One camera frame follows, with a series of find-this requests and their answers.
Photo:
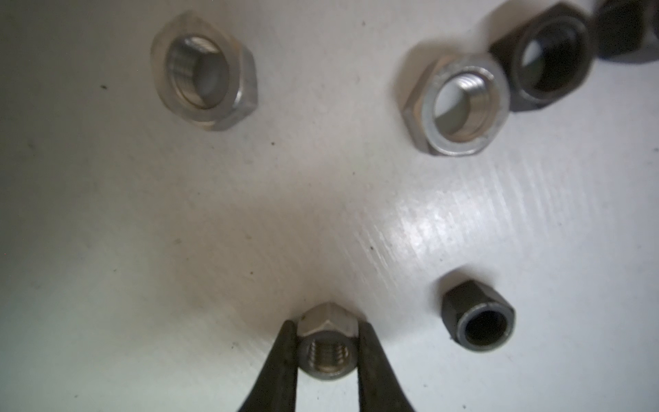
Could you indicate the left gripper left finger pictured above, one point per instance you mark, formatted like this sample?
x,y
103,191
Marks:
x,y
276,386

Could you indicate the black hex nut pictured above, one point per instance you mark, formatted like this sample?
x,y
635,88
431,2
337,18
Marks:
x,y
546,58
627,31
477,317

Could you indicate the silver hex nut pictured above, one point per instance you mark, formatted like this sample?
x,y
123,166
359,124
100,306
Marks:
x,y
203,74
459,105
328,342

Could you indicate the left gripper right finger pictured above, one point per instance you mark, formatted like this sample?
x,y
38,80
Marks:
x,y
379,389

